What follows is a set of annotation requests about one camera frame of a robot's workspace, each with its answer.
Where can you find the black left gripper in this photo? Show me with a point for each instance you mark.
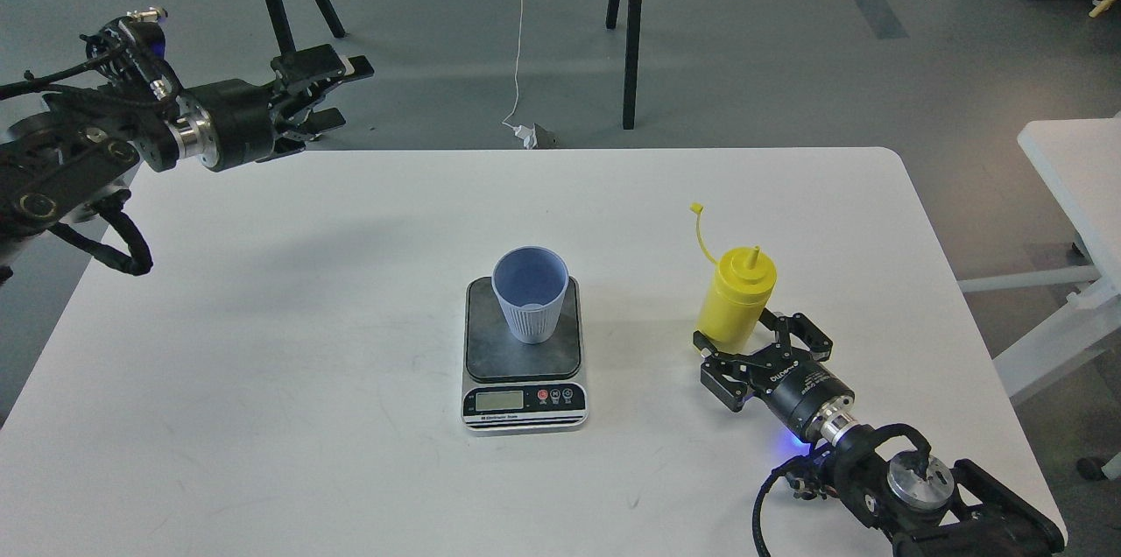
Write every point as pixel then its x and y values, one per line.
pixel 237 113

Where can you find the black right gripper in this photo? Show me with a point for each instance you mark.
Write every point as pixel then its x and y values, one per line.
pixel 786 374

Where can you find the yellow squeeze bottle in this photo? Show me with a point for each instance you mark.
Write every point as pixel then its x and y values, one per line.
pixel 742 283

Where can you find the blue ribbed plastic cup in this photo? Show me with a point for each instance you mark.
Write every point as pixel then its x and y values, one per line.
pixel 530 284

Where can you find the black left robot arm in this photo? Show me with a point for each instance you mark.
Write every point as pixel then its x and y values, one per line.
pixel 64 169

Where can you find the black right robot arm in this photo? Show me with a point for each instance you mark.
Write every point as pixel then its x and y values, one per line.
pixel 887 477

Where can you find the digital kitchen scale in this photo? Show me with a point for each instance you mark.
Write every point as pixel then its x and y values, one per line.
pixel 509 387

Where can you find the white power adapter on floor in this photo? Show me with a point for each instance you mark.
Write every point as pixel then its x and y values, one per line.
pixel 535 137

